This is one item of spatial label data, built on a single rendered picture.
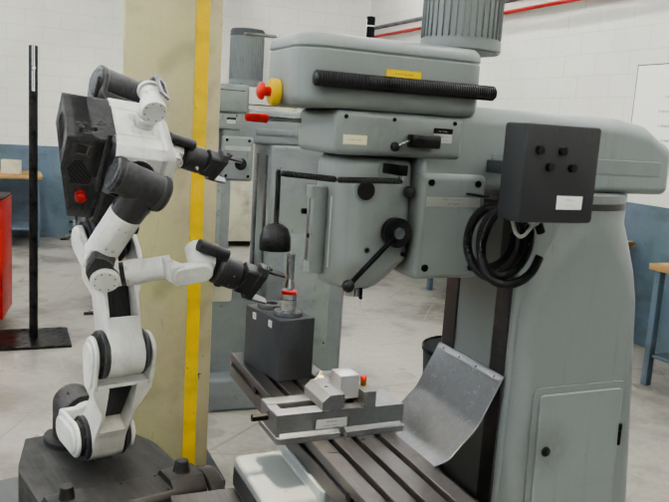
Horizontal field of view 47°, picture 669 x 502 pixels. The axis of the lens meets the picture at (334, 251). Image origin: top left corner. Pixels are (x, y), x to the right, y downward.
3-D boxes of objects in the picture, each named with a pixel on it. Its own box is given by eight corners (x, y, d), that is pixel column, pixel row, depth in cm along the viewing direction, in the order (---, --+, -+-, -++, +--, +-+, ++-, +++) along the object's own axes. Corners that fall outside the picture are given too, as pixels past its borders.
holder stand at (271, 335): (277, 382, 225) (280, 317, 222) (243, 361, 243) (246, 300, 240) (312, 376, 232) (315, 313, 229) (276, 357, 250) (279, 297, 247)
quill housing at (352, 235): (335, 293, 177) (344, 154, 171) (304, 275, 195) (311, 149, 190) (407, 291, 184) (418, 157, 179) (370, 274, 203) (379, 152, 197)
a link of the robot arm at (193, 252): (218, 291, 217) (183, 279, 211) (212, 268, 225) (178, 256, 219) (239, 262, 213) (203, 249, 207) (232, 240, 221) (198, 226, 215)
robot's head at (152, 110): (136, 127, 201) (144, 100, 196) (131, 106, 208) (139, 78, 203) (161, 131, 204) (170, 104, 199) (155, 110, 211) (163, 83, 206)
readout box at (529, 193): (521, 223, 160) (531, 122, 156) (495, 217, 168) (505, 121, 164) (595, 224, 167) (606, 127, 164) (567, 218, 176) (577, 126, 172)
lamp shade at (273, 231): (252, 248, 174) (253, 221, 173) (273, 245, 179) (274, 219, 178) (276, 253, 170) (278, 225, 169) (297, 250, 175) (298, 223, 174)
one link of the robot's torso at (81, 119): (48, 244, 205) (73, 137, 184) (42, 165, 227) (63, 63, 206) (156, 252, 219) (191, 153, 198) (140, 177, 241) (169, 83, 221)
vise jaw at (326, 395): (322, 410, 186) (323, 395, 185) (304, 393, 197) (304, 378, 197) (343, 408, 188) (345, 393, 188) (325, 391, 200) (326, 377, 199)
